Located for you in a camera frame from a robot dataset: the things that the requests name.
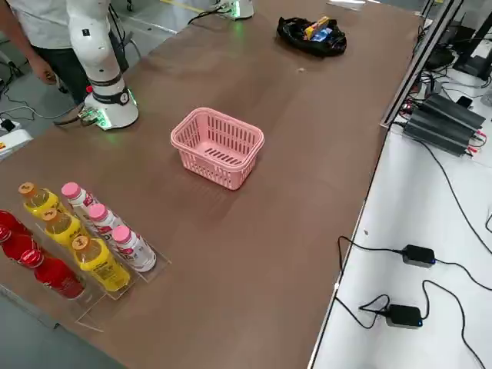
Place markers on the blue cookie box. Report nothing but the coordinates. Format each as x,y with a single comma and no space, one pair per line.
322,35

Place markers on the yellow wafer box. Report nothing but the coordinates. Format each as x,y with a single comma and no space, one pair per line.
317,25

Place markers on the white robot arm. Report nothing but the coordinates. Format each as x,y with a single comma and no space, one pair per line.
100,77
234,9

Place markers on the pink plastic snack basket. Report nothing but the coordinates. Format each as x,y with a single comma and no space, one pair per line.
215,173

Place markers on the black plastic bag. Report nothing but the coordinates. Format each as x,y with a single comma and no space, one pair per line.
296,36

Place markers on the clear acrylic bottle shelf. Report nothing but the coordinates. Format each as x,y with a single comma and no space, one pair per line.
153,265

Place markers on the pink-capped white bottle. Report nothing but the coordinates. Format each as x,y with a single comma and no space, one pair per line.
132,250
100,219
77,198

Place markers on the yellow drink bottle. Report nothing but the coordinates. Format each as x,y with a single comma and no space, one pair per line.
38,200
98,265
59,227

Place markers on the black power adapter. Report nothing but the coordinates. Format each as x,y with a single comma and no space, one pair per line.
419,255
403,315

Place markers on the black power supply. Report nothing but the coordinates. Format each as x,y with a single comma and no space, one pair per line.
457,111
438,134

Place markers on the red drink bottle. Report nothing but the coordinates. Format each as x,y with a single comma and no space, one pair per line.
21,251
59,278
9,225

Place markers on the black phone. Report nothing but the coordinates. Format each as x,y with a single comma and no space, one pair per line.
465,102

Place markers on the white control box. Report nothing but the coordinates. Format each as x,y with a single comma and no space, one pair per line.
13,144

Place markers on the person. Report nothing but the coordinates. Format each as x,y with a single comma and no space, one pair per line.
46,34

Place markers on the black monitor stand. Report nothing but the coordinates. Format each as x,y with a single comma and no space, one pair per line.
473,61

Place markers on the aluminium frame post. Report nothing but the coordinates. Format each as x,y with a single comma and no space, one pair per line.
415,69

